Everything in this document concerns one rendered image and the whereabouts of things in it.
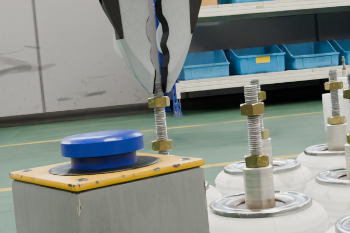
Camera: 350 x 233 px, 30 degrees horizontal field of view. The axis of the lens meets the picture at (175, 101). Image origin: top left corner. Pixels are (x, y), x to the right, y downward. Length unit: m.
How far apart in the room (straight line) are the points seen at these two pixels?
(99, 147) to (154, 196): 0.03
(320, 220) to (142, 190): 0.21
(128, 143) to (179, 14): 0.28
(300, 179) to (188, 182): 0.33
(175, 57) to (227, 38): 5.08
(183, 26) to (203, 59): 4.78
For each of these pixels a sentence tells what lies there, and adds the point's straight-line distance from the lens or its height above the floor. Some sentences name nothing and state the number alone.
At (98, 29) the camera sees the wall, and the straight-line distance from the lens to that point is 5.49.
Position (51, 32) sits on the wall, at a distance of 5.48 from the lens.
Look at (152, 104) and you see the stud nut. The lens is 0.57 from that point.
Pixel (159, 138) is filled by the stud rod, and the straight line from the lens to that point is 0.57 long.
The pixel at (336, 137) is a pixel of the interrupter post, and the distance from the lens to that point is 0.73.
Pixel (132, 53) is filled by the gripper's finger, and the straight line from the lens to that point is 0.55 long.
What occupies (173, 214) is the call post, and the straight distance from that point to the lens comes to 0.30.
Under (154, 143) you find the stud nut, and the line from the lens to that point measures 0.57.
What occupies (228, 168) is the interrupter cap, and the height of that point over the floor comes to 0.25.
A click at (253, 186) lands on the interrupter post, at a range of 0.48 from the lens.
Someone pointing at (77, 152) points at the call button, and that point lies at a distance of 0.30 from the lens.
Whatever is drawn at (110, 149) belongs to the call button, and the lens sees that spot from 0.30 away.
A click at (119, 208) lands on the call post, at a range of 0.29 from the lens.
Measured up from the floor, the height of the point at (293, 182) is 0.24.
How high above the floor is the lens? 0.36
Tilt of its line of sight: 3 degrees down
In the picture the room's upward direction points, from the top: 5 degrees counter-clockwise
